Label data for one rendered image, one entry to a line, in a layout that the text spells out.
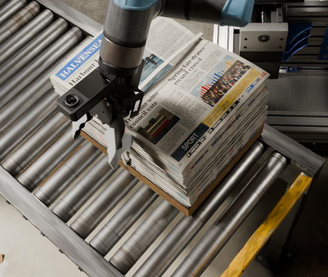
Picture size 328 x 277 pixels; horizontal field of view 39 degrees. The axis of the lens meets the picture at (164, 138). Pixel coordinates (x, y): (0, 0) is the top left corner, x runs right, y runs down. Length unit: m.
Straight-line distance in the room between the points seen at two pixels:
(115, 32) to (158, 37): 0.29
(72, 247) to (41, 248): 0.92
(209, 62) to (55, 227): 0.51
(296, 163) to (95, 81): 0.54
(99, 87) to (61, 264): 1.25
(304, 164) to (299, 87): 0.90
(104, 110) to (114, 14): 0.18
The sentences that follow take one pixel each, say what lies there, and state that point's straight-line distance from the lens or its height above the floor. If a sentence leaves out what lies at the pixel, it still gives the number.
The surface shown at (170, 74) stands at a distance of 0.97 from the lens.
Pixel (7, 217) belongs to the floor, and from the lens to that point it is 2.10.
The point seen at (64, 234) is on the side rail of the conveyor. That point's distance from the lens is 1.10.
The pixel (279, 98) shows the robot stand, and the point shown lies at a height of 0.21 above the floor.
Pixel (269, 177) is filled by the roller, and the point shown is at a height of 0.80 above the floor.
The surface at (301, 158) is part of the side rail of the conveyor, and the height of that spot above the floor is 0.80.
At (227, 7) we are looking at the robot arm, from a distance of 0.80.
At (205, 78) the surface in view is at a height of 1.03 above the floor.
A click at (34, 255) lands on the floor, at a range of 2.00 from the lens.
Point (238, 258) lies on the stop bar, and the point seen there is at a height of 0.82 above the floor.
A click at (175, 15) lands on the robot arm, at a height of 1.20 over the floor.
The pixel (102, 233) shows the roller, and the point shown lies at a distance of 1.07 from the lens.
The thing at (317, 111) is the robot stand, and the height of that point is 0.21.
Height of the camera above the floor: 1.79
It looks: 59 degrees down
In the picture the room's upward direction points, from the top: 12 degrees counter-clockwise
